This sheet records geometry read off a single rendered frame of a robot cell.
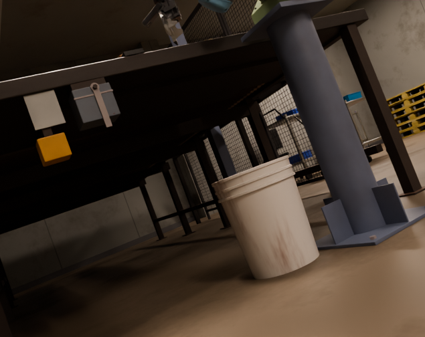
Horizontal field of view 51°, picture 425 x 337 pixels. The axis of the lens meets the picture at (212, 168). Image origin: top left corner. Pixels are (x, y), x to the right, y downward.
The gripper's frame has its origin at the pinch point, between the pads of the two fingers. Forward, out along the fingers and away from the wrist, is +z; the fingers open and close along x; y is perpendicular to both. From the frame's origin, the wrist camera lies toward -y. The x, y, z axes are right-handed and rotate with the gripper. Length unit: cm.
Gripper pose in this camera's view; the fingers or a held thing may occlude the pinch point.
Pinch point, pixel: (173, 41)
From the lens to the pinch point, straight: 202.3
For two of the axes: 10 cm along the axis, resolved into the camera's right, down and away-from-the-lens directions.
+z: 3.6, 9.3, -0.4
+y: 9.2, -3.7, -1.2
